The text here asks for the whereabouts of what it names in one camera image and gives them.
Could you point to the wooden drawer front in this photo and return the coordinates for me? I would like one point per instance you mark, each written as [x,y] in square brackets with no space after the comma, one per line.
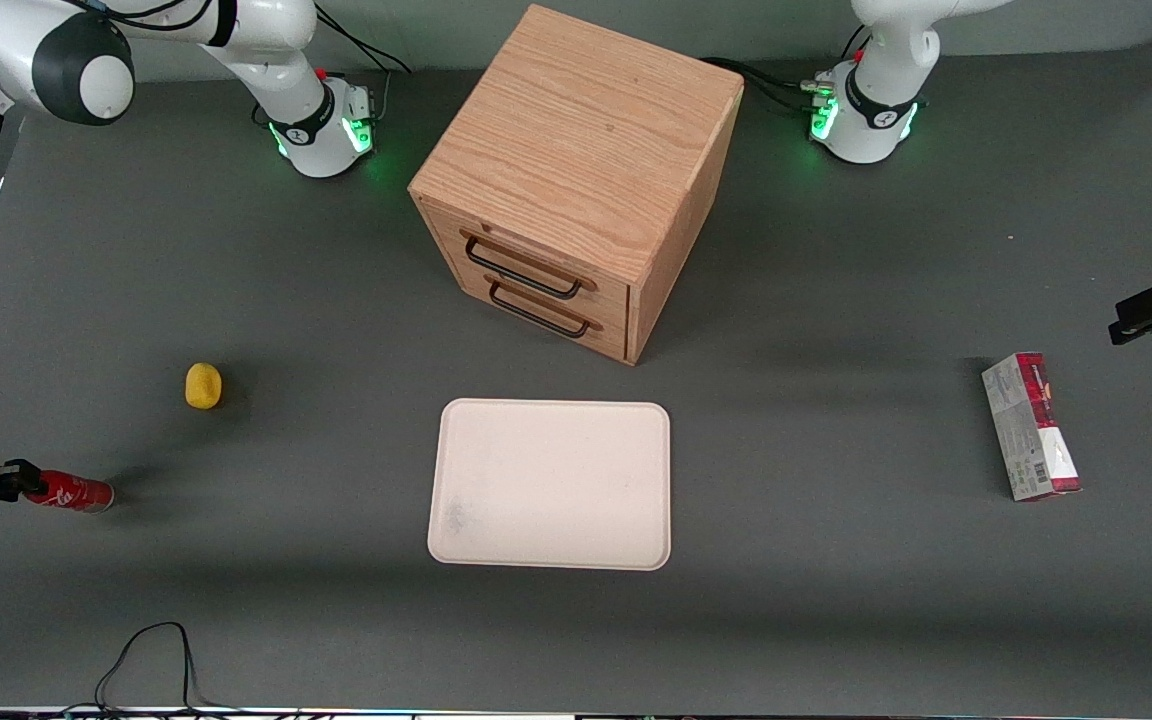
[616,298]
[616,340]

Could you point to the wooden two-drawer cabinet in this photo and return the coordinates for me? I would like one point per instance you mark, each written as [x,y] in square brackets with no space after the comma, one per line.
[576,130]

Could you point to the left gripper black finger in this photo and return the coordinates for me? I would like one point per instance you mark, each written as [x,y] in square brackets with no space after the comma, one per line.
[1141,318]

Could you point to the white rectangular tray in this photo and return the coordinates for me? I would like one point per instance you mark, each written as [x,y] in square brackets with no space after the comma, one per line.
[556,490]

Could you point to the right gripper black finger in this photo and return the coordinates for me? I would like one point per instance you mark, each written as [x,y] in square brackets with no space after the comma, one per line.
[8,473]
[8,491]

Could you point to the red soda can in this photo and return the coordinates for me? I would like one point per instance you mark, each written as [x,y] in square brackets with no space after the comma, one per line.
[76,492]

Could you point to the yellow lemon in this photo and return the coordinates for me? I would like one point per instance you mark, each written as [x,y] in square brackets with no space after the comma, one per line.
[202,386]

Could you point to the red and grey carton box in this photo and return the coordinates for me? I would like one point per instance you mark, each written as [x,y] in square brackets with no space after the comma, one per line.
[1031,430]

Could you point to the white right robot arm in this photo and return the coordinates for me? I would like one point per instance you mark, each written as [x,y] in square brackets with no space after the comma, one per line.
[276,60]

